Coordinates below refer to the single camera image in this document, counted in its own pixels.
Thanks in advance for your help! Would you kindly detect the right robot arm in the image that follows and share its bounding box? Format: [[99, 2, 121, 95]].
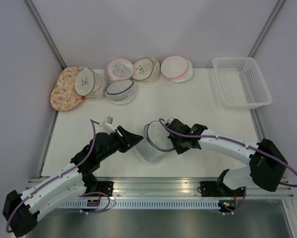
[[165, 119, 288, 196]]

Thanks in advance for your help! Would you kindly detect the pink-trim white laundry bag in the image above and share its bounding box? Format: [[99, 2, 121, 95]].
[[161, 56, 194, 83]]

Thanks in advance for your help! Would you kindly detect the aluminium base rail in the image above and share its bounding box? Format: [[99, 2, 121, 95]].
[[24, 176, 295, 199]]

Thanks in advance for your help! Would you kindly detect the blue-trim mesh laundry bag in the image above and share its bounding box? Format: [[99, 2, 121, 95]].
[[134, 120, 175, 164]]

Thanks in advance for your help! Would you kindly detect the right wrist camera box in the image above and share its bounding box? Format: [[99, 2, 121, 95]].
[[163, 117, 177, 127]]

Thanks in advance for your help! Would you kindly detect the white plastic basket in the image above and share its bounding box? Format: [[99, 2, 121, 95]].
[[212, 57, 272, 110]]

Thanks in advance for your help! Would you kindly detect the purple cable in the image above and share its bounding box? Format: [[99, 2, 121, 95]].
[[5, 119, 107, 234], [158, 118, 297, 187]]

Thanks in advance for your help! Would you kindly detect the left aluminium frame post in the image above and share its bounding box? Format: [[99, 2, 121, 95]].
[[23, 0, 67, 69]]

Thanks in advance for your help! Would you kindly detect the pink-trim ribbed laundry bag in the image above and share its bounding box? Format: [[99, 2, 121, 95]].
[[104, 58, 134, 84]]

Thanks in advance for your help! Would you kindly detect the right aluminium frame post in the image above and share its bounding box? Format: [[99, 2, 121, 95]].
[[248, 0, 287, 58]]

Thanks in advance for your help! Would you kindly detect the beige bra-print laundry bag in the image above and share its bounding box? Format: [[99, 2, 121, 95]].
[[74, 67, 108, 102]]

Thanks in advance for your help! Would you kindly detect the floral pink laundry bag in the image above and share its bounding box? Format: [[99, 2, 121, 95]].
[[50, 67, 86, 112]]

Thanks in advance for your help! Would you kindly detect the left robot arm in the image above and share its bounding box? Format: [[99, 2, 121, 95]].
[[2, 126, 143, 238]]

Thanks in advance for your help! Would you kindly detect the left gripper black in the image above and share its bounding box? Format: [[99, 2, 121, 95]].
[[98, 125, 144, 162]]

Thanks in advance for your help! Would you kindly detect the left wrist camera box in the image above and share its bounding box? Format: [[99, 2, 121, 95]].
[[101, 116, 115, 134]]

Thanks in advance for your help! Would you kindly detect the white slotted cable duct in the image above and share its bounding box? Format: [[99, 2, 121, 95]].
[[59, 198, 231, 210]]

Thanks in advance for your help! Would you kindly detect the aluminium frame post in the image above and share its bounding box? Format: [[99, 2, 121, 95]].
[[248, 0, 287, 58], [23, 0, 67, 69]]

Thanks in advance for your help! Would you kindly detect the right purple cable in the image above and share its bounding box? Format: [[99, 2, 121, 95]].
[[158, 118, 297, 187]]

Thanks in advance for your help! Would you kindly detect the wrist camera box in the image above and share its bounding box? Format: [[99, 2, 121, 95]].
[[163, 117, 177, 127], [101, 116, 115, 134]]

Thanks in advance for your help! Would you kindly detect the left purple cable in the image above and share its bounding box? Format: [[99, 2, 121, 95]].
[[5, 119, 107, 234]]

